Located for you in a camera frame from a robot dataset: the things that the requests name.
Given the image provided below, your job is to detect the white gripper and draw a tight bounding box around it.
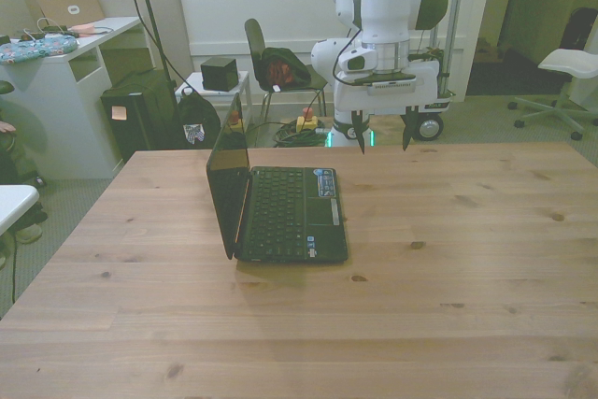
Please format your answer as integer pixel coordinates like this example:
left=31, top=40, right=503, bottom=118
left=334, top=59, right=443, bottom=155

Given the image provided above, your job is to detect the black laptop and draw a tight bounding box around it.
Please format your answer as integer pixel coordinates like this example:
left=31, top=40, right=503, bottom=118
left=206, top=93, right=350, bottom=265

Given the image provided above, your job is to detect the wheeled robot cart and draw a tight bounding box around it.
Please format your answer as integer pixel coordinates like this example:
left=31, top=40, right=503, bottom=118
left=414, top=0, right=469, bottom=143

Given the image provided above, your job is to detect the yellow red emergency stop button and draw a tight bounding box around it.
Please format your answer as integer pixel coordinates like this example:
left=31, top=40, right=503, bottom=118
left=296, top=107, right=320, bottom=134

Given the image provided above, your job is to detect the black and red bag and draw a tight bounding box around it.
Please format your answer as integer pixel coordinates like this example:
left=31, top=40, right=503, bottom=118
left=259, top=46, right=313, bottom=92

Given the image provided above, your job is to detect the small white side table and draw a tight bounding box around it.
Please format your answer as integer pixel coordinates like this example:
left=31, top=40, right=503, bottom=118
left=173, top=70, right=255, bottom=148

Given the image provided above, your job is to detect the black plastic chair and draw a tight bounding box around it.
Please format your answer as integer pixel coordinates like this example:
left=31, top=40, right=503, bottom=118
left=244, top=18, right=329, bottom=122

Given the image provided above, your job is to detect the black cube box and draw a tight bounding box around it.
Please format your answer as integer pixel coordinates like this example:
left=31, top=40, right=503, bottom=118
left=200, top=56, right=240, bottom=93

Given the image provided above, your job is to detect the black backpack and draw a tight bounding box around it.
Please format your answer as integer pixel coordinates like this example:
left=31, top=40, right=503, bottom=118
left=176, top=86, right=221, bottom=150

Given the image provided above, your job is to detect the white swivel office chair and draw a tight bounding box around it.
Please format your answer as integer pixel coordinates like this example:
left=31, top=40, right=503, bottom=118
left=507, top=48, right=598, bottom=141

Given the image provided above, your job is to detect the black computer tower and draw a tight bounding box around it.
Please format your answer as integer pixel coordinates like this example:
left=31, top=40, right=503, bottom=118
left=100, top=69, right=179, bottom=163

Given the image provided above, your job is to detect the pink object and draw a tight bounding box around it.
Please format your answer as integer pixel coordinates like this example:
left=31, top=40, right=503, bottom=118
left=68, top=21, right=98, bottom=39

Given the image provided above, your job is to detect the white shelf desk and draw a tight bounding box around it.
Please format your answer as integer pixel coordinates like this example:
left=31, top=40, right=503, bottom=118
left=0, top=15, right=158, bottom=180

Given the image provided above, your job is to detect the brown cardboard box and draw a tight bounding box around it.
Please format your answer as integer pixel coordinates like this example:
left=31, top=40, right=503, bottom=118
left=24, top=0, right=105, bottom=29

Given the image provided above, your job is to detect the patterned round cushion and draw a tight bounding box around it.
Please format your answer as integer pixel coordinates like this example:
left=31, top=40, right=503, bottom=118
left=0, top=34, right=78, bottom=66

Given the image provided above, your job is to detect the white rounded table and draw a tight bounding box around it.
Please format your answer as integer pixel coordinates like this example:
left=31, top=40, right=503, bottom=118
left=0, top=183, right=41, bottom=237

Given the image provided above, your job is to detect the coiled dark cable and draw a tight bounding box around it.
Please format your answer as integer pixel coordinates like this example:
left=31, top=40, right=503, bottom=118
left=272, top=120, right=334, bottom=149

